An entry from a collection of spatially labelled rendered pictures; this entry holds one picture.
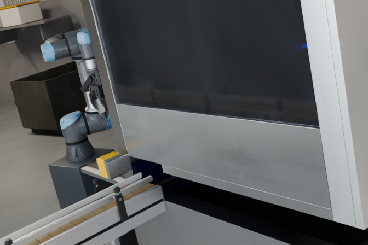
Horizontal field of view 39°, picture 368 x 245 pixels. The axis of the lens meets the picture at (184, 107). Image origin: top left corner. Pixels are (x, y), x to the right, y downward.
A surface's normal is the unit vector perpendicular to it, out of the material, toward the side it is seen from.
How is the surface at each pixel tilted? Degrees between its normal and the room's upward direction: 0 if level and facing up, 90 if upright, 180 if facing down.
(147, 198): 90
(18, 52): 90
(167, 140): 90
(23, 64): 90
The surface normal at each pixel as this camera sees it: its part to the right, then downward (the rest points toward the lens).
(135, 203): 0.62, 0.07
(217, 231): -0.76, 0.31
